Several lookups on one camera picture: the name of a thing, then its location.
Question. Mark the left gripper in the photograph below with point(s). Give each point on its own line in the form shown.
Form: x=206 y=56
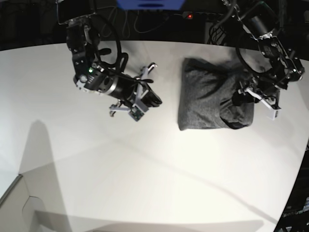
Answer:
x=249 y=93

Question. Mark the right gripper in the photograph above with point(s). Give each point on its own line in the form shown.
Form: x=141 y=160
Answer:
x=141 y=93

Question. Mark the grey t-shirt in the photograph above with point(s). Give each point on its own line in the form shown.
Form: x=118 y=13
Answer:
x=206 y=96

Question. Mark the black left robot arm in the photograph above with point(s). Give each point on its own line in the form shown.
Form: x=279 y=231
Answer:
x=255 y=19

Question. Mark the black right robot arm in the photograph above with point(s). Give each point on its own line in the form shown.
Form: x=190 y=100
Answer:
x=92 y=74

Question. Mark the white power strip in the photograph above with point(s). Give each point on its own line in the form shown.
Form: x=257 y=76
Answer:
x=202 y=16

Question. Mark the blue box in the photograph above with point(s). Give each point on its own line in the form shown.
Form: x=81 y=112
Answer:
x=150 y=4

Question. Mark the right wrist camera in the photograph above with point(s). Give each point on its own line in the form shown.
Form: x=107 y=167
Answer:
x=138 y=111

